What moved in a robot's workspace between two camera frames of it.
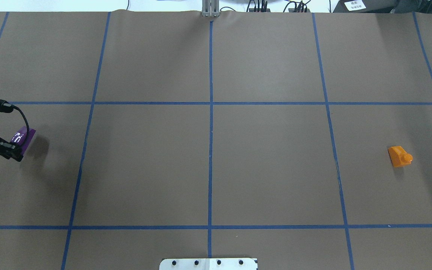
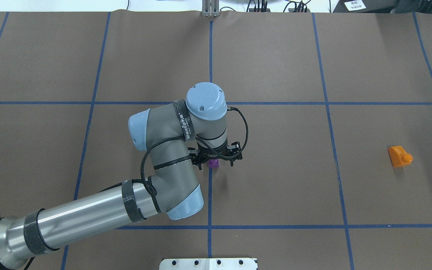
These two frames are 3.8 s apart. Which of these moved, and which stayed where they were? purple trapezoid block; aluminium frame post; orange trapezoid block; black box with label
Moved: purple trapezoid block
Stayed: aluminium frame post; black box with label; orange trapezoid block
